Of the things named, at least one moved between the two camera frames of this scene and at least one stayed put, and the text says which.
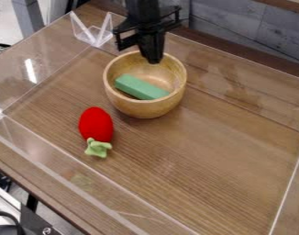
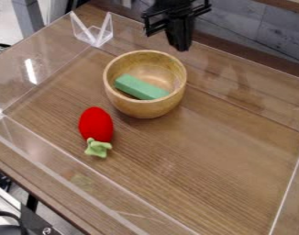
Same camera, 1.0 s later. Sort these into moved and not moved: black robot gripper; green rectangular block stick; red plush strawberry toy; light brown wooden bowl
Moved: black robot gripper
Not moved: light brown wooden bowl; green rectangular block stick; red plush strawberry toy
